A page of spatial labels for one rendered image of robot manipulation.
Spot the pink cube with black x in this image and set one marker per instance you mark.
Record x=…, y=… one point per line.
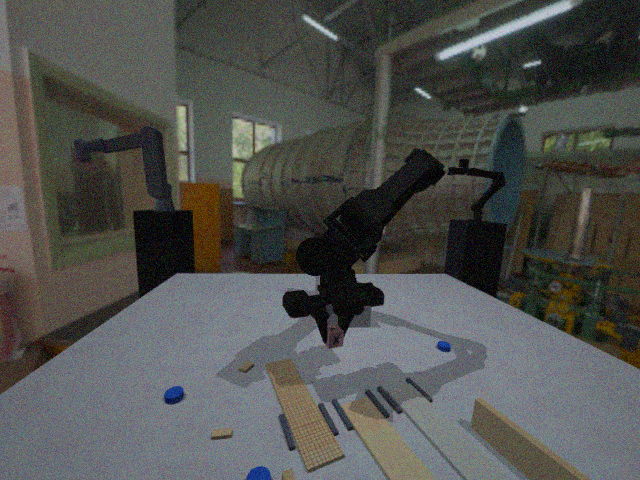
x=335, y=336

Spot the blue oval disc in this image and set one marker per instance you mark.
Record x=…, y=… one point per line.
x=259, y=473
x=443, y=346
x=173, y=395

